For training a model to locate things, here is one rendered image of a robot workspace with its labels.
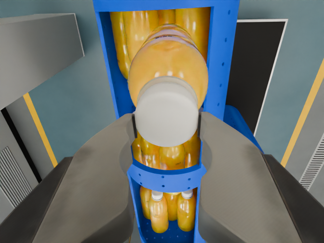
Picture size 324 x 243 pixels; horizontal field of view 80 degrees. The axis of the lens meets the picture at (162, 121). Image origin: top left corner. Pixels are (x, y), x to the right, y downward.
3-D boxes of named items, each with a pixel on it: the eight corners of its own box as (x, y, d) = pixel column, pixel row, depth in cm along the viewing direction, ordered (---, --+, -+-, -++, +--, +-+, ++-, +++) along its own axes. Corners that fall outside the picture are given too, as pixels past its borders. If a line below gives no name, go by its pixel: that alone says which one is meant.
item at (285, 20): (190, 170, 217) (191, 181, 204) (202, 18, 137) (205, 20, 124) (237, 171, 214) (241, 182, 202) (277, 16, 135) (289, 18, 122)
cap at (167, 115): (196, 128, 14) (200, 143, 12) (143, 132, 14) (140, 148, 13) (195, 75, 12) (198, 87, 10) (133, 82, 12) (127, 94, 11)
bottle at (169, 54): (194, 70, 30) (219, 145, 14) (149, 75, 31) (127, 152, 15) (192, 19, 27) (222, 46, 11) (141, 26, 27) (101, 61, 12)
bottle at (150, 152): (160, 165, 68) (156, 119, 58) (169, 179, 62) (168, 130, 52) (141, 172, 65) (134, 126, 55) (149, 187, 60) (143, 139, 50)
